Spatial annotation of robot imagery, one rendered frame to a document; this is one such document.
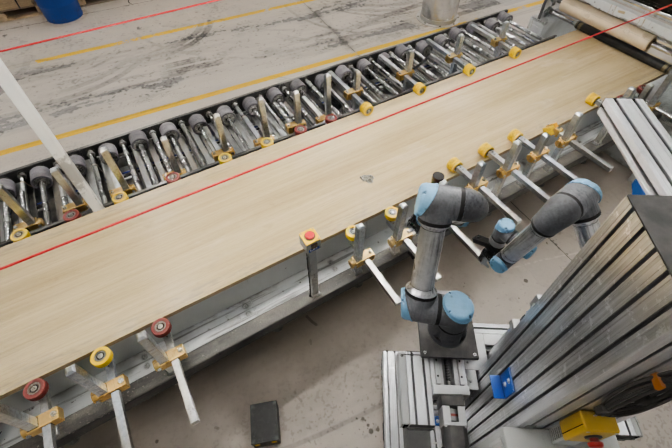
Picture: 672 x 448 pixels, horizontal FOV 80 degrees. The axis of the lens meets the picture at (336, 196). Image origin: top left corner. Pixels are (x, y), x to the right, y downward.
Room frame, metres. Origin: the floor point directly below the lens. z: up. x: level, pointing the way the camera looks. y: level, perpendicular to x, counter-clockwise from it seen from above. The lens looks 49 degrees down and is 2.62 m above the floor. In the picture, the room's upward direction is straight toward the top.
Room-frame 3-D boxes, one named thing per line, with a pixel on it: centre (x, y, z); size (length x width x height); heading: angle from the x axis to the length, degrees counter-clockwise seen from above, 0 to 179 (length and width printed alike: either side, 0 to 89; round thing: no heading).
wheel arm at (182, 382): (0.54, 0.67, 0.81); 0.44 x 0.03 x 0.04; 31
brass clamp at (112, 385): (0.48, 0.94, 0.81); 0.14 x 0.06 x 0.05; 121
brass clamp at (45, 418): (0.35, 1.16, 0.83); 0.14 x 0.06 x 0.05; 121
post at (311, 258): (0.97, 0.11, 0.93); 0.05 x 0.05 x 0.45; 31
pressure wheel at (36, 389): (0.46, 1.20, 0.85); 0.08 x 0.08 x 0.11
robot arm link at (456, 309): (0.65, -0.44, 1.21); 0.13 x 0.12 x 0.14; 80
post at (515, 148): (1.62, -0.97, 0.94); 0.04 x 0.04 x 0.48; 31
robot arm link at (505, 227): (1.07, -0.76, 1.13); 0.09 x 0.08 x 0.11; 38
